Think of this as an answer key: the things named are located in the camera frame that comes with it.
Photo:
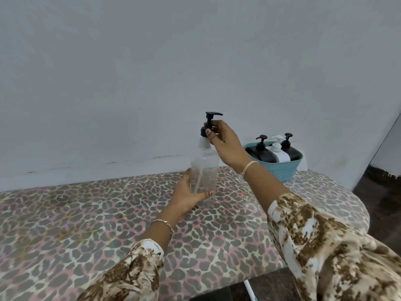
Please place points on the teal plastic basket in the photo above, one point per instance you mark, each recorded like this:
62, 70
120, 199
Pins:
282, 170

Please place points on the person's left forearm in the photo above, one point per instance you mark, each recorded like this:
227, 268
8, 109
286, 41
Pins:
137, 263

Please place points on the person's right thumb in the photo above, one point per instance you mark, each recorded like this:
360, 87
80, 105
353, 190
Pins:
206, 132

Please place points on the person's right forearm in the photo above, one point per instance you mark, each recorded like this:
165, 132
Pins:
307, 235

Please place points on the white stick with teal tip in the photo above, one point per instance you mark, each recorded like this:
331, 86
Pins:
250, 291

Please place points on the clear plastic bottle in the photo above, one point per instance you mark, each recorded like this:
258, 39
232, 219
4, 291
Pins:
204, 172

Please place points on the white pump bottle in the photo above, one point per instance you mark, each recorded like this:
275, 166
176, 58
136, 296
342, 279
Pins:
280, 153

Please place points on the person's right hand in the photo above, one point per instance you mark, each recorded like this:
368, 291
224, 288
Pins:
228, 145

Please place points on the leopard print tablecloth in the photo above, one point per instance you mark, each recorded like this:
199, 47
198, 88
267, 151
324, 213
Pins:
78, 216

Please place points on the person's left hand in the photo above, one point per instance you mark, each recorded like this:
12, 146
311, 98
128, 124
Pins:
181, 199

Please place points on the cream wrist band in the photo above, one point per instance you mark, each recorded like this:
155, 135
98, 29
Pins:
249, 167

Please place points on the black pump dispenser head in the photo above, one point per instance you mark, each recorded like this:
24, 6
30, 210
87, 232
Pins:
209, 119

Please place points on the person's left thumb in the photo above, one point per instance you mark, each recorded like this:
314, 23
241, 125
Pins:
205, 194

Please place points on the black pump bottle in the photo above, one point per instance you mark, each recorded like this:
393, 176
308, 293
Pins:
293, 152
261, 153

